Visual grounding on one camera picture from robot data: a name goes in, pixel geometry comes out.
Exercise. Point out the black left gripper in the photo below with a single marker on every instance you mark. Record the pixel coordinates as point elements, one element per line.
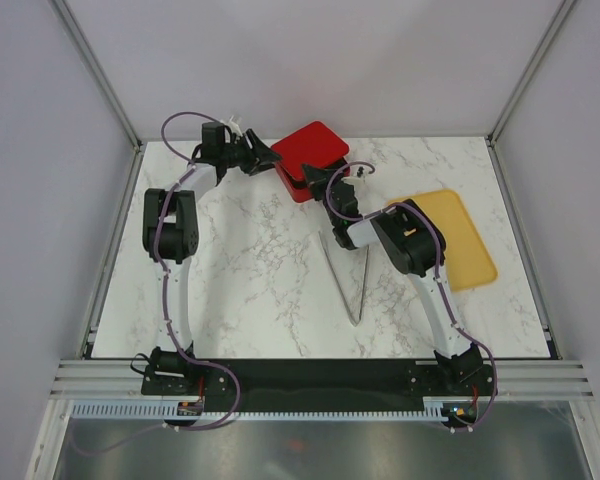
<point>251,159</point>

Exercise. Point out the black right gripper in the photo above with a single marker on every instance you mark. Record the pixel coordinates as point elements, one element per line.
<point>317,178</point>

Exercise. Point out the red box lid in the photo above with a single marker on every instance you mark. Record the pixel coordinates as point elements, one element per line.
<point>315,144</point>

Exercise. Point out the metal tongs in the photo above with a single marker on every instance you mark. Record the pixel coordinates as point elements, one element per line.
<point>349,271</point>

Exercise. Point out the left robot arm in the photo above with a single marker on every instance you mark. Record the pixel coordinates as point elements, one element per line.
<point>170,237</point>

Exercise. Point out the red compartment chocolate box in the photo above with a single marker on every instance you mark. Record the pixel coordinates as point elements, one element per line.
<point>296,187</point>

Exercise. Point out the yellow tray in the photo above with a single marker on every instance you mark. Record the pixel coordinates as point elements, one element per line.
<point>468,262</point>

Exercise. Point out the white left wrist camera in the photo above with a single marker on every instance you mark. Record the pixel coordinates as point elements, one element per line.
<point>233,124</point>

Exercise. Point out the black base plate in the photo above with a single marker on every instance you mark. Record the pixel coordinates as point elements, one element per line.
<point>312,386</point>

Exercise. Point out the aluminium frame left post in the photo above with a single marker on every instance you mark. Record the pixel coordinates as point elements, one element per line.
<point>88,57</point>

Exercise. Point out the aluminium frame post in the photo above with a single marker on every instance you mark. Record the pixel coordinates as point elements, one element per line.
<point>548,38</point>
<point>88,57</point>

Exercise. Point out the aluminium front rail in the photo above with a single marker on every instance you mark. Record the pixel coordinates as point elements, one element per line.
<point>96,379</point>

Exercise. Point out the aluminium frame right post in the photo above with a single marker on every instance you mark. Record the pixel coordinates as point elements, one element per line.
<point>548,38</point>

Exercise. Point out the white slotted cable duct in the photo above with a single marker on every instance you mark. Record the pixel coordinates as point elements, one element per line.
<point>174,410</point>

